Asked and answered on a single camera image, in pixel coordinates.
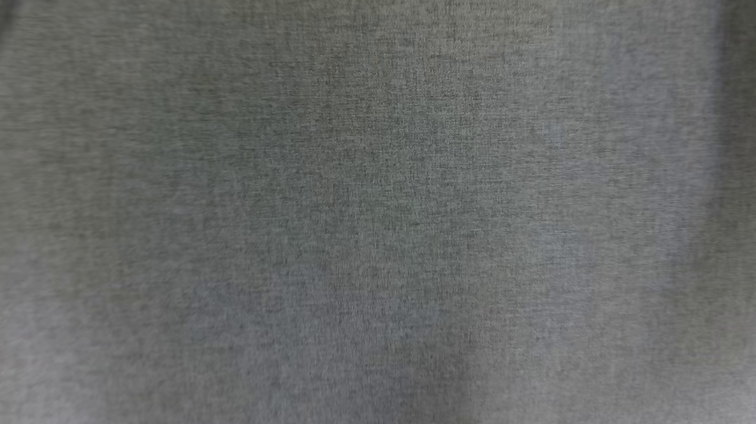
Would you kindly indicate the grey fabric sofa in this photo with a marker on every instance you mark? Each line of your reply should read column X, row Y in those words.
column 378, row 212

